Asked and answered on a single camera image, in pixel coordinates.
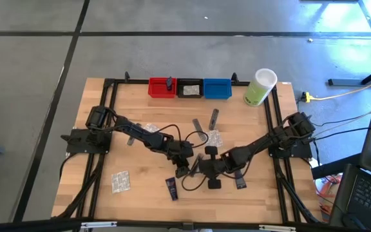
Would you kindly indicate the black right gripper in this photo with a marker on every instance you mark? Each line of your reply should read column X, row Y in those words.
column 213, row 167

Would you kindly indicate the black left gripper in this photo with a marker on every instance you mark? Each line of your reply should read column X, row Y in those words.
column 181, row 153

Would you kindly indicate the black comb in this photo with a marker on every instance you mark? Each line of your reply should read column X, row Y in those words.
column 199, row 158
column 199, row 129
column 214, row 119
column 130, row 141

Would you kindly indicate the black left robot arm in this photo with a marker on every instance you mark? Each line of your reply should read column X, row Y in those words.
column 134, row 130

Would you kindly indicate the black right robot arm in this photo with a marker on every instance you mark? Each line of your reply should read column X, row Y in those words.
column 259, row 141

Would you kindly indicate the black plastic bin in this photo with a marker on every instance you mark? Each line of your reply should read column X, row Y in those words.
column 179, row 88

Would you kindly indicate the red plastic bin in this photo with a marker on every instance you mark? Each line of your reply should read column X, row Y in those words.
column 158, row 90

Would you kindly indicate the blue plastic bin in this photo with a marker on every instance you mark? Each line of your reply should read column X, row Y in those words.
column 217, row 89

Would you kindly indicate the green white wipes canister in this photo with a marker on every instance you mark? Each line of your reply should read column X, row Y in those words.
column 258, row 91

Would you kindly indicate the yellow plug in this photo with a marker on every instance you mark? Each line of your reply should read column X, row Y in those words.
column 307, row 96

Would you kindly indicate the grey bench leg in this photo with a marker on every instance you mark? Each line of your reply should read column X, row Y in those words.
column 346, row 82

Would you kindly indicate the black laptop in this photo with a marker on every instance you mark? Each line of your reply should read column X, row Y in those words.
column 369, row 196

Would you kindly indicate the black aluminium table frame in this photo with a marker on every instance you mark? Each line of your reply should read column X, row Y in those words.
column 134, row 81

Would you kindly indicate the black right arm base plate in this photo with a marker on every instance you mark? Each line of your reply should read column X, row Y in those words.
column 301, row 153

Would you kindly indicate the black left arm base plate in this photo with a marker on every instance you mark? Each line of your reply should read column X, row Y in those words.
column 76, row 145

